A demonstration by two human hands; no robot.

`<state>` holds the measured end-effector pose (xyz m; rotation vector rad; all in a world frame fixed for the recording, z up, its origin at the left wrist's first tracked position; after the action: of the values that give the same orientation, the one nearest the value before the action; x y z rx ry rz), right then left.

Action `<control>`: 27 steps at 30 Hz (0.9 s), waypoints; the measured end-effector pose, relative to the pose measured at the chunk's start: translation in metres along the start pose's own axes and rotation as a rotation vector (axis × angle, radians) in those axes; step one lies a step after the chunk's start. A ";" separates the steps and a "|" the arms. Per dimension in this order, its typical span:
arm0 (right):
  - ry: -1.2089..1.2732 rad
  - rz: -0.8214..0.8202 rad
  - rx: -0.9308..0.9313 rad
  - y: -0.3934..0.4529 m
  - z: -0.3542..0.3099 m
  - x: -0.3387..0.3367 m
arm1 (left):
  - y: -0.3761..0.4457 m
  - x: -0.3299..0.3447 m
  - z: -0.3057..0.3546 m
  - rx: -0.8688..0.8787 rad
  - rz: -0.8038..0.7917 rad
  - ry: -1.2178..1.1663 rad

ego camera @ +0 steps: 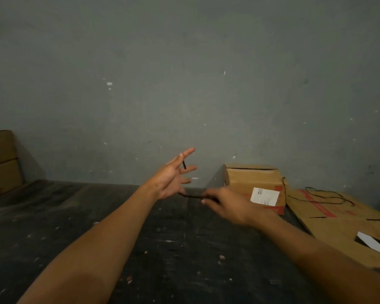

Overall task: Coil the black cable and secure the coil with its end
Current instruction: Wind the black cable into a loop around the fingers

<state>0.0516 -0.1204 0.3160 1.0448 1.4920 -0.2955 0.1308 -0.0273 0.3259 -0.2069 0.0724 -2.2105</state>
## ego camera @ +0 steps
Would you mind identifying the person's left hand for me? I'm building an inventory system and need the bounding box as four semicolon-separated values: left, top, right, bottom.
145;148;198;200

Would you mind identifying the person's right hand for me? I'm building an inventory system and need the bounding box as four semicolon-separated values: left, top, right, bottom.
201;187;259;227

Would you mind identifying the thin black cord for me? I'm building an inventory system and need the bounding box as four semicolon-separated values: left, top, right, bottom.
178;153;221;204

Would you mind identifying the person's left forearm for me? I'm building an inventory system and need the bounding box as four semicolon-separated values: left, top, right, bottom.
17;183;159;304

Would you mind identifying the person's right forearm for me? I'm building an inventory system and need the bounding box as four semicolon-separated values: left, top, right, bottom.
249;209;380;304

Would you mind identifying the open brown cardboard box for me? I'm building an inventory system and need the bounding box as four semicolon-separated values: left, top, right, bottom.
224;164;287;216

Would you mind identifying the white shipping label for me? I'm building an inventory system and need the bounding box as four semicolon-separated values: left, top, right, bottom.
250;187;280;207

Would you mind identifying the flattened brown cardboard box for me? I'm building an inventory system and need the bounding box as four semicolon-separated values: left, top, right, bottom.
286;187;380;270

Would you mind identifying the white paper sheet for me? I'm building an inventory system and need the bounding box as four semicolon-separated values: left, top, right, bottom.
356;231;380;255

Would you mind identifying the black string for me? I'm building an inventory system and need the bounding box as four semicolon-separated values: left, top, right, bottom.
281;177;356;207

